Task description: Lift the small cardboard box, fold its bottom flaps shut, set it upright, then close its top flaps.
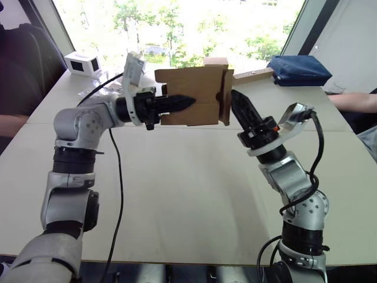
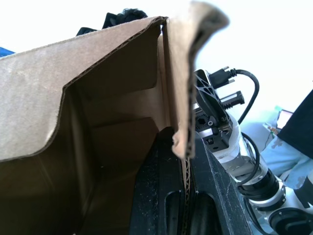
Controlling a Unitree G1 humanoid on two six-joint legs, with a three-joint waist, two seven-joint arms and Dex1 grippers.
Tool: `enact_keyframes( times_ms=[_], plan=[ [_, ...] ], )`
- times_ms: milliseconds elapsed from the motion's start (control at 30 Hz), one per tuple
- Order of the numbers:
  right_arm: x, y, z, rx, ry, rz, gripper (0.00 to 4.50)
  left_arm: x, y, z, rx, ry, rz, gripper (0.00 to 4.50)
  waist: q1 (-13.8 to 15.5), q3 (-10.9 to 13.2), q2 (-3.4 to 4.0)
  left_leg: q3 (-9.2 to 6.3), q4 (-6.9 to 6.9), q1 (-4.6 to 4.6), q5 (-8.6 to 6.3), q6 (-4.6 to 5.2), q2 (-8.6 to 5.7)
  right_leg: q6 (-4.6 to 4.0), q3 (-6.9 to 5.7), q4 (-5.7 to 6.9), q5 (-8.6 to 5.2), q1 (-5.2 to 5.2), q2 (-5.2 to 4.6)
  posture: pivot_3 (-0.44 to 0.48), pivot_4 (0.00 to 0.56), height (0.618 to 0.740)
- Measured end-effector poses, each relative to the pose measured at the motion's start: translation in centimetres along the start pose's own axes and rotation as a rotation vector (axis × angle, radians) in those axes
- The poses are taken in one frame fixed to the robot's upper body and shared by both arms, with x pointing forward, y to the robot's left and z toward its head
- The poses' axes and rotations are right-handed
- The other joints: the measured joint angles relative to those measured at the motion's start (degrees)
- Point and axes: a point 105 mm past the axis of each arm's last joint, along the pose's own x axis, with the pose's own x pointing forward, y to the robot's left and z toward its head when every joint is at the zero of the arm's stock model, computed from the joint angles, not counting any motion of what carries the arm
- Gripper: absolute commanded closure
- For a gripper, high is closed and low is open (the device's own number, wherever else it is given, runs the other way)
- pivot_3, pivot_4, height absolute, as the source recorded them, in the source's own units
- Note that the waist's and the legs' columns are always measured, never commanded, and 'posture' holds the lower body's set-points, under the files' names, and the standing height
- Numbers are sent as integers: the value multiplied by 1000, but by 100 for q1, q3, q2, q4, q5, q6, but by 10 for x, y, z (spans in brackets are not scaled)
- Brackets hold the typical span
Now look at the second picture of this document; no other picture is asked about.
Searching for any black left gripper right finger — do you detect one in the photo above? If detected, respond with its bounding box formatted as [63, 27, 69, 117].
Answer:
[189, 137, 252, 235]

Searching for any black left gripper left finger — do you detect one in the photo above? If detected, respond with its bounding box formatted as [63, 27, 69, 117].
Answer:
[129, 126, 185, 235]

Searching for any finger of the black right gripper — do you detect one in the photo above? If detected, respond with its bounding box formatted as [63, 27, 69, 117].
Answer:
[220, 91, 246, 109]
[194, 69, 231, 123]

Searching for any small brown cardboard box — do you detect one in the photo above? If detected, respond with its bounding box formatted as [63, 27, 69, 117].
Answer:
[0, 1, 230, 235]

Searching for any person in black top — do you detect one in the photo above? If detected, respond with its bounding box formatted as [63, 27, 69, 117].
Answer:
[259, 88, 313, 190]

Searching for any small device with pink screen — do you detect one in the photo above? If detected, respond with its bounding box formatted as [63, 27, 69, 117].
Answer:
[275, 109, 294, 130]

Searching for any person with black hair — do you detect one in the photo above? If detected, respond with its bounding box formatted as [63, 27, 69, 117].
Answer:
[75, 7, 149, 37]

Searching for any blue object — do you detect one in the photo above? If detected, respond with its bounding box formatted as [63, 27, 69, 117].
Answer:
[0, 46, 17, 59]

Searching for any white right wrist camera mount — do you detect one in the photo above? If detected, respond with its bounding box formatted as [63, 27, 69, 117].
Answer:
[215, 119, 244, 164]

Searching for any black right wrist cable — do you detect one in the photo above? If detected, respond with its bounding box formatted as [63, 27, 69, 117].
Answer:
[209, 65, 260, 189]

